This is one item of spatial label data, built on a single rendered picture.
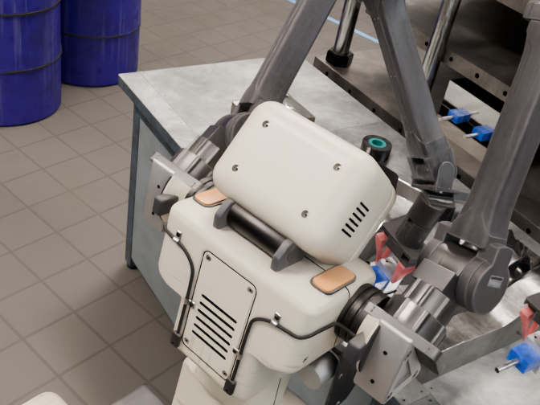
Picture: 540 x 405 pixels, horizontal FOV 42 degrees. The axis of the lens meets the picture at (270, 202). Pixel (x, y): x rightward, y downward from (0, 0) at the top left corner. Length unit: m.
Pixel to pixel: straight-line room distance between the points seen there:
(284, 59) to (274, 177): 0.32
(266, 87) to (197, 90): 1.10
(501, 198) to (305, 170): 0.26
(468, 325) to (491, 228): 0.54
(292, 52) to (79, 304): 1.62
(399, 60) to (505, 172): 0.40
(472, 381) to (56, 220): 1.92
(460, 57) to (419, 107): 1.00
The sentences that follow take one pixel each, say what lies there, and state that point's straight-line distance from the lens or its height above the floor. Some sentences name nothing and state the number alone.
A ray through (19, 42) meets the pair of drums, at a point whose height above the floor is 0.43.
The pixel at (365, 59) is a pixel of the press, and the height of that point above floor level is 0.78.
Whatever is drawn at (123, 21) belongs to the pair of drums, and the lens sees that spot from 3.82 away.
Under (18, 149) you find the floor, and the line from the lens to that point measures 3.38.
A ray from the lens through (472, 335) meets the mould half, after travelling 1.46.
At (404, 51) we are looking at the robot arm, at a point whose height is 1.37.
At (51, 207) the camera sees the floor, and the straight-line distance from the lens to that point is 3.02.
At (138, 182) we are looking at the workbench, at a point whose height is 0.43.
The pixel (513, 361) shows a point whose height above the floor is 0.94.
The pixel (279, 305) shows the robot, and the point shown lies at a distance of 0.90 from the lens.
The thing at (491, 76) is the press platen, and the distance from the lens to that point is 2.21.
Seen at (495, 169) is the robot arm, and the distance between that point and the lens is 0.97.
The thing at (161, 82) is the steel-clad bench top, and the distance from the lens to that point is 2.27.
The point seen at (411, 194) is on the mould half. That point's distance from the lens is 1.79.
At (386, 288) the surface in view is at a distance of 1.44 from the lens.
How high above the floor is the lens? 1.83
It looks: 35 degrees down
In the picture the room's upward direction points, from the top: 12 degrees clockwise
